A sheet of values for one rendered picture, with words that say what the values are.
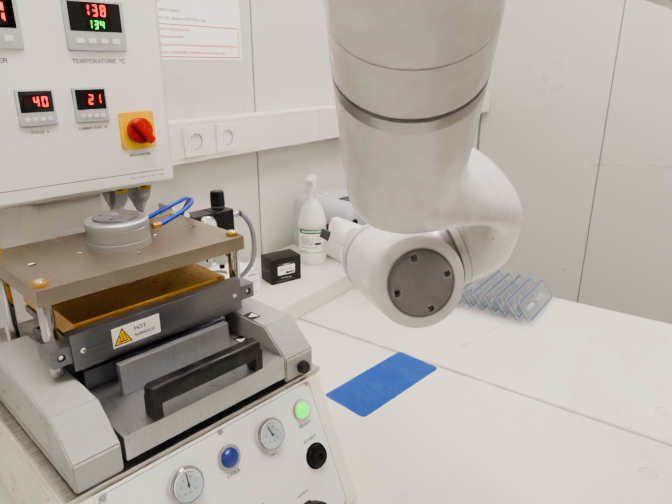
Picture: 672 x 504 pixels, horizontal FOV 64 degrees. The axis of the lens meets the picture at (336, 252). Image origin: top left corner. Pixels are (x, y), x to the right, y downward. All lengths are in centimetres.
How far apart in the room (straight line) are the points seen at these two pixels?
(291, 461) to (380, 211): 45
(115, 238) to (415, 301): 40
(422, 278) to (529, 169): 246
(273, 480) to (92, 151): 52
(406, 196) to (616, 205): 253
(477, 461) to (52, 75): 83
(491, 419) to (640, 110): 200
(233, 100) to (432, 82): 126
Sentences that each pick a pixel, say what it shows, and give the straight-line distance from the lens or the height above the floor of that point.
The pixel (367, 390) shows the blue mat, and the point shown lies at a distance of 106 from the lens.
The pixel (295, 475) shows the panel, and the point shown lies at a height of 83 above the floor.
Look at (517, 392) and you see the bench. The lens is 111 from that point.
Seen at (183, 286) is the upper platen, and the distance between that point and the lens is 74.
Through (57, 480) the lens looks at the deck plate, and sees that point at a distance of 67.
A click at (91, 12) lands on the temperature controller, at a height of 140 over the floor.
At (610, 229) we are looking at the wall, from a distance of 288.
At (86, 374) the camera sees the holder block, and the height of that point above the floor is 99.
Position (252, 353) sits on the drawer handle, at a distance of 68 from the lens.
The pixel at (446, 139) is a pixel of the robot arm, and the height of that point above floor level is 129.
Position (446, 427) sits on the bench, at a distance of 98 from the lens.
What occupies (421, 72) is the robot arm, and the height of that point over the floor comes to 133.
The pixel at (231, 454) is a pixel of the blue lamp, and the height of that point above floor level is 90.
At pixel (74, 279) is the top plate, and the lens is 66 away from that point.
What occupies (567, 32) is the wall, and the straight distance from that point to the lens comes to 285.
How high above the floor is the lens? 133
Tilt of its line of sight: 19 degrees down
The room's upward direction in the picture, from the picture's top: straight up
